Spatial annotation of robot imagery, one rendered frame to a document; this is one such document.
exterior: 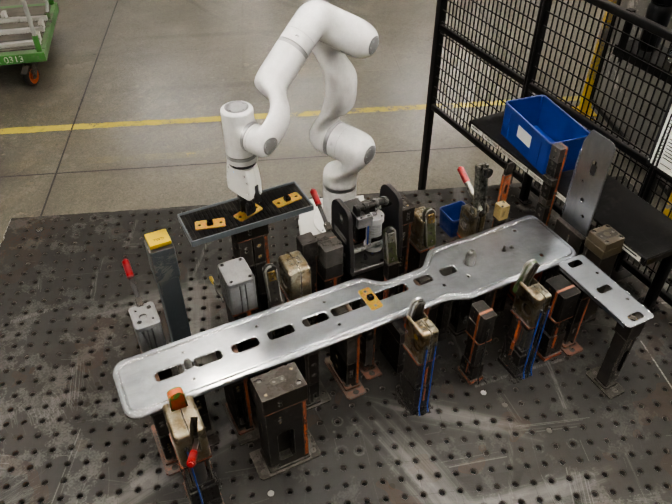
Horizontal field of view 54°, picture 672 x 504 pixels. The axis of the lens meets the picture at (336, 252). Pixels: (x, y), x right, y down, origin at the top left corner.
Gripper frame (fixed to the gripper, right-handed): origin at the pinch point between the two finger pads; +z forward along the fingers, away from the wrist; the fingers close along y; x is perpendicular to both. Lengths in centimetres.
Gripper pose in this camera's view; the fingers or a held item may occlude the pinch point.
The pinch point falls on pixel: (247, 205)
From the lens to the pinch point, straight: 189.0
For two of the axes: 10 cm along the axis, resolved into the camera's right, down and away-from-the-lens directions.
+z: 0.0, 7.5, 6.6
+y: 7.2, 4.6, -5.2
